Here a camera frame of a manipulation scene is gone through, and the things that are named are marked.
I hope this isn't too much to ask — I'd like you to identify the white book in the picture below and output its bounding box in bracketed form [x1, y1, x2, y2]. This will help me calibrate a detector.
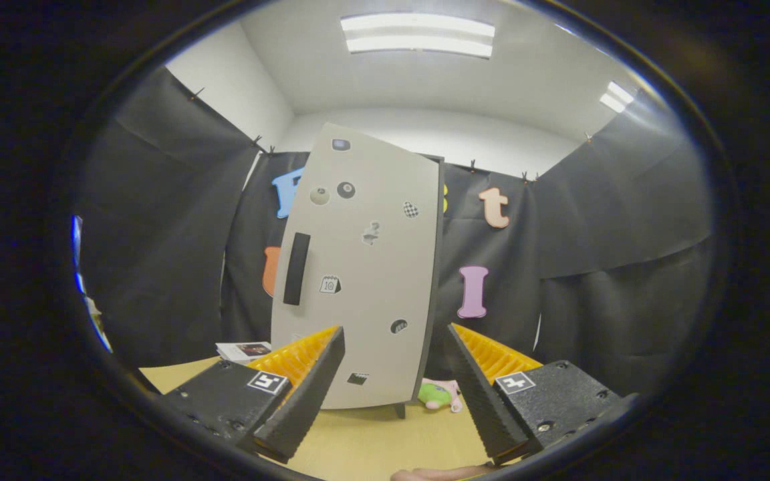
[216, 341, 273, 365]

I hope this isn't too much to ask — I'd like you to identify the small ceiling light panel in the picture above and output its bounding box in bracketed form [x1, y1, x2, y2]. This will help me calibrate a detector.
[599, 80, 635, 114]

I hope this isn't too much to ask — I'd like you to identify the long ceiling light panel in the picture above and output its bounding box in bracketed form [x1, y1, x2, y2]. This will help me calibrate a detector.
[340, 12, 497, 59]

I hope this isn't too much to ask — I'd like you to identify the grey shoe cabinet door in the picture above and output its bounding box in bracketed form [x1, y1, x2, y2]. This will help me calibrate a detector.
[270, 122, 440, 410]

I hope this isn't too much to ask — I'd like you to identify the black door handle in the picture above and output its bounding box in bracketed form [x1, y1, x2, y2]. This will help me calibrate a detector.
[283, 232, 311, 306]

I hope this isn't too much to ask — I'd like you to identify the black backdrop cloth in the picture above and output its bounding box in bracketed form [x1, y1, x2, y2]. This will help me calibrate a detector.
[78, 67, 717, 395]

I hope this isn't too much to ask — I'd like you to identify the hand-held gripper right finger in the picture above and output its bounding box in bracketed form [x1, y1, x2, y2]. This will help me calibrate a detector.
[446, 323, 640, 466]

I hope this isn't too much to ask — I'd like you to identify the pink and green plush toy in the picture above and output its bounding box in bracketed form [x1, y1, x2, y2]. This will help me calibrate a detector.
[417, 378, 463, 413]

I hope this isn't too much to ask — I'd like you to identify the grey shoe cabinet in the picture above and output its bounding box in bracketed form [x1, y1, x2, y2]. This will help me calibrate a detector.
[395, 155, 446, 420]

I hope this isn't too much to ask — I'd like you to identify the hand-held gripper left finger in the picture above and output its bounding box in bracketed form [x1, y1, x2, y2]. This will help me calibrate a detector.
[161, 325, 346, 465]

